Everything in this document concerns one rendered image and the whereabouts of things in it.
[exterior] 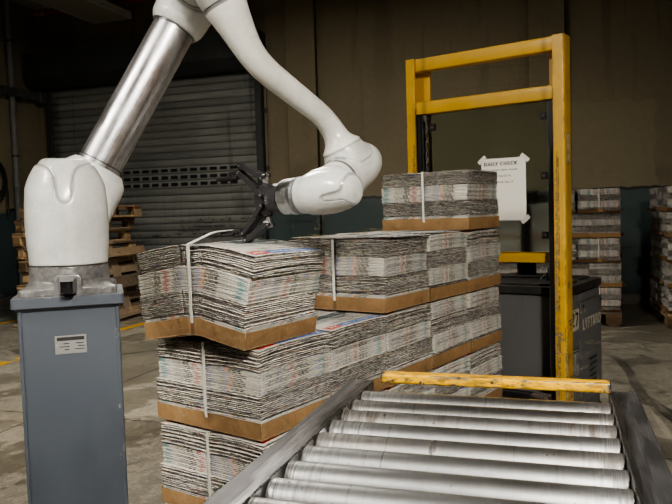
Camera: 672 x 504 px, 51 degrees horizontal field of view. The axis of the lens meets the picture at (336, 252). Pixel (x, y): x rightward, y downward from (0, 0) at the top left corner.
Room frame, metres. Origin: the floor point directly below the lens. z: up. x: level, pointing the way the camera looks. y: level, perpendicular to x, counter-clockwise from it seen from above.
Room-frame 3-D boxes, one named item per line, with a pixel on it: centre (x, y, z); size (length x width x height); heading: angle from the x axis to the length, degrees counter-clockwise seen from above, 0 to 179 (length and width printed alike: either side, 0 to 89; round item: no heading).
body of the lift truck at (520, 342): (3.46, -0.90, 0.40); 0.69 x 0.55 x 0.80; 54
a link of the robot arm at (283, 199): (1.70, 0.10, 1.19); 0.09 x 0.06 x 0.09; 144
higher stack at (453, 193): (2.80, -0.42, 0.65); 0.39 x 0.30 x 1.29; 54
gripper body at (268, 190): (1.74, 0.16, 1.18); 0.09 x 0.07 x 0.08; 54
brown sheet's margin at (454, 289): (2.56, -0.25, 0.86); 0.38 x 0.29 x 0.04; 53
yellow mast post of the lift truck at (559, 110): (2.96, -0.95, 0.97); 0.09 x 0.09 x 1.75; 54
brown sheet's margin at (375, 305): (2.32, -0.07, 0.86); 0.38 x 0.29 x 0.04; 55
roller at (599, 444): (1.08, -0.20, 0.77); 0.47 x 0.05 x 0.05; 72
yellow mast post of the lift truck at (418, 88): (3.35, -0.41, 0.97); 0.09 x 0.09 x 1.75; 54
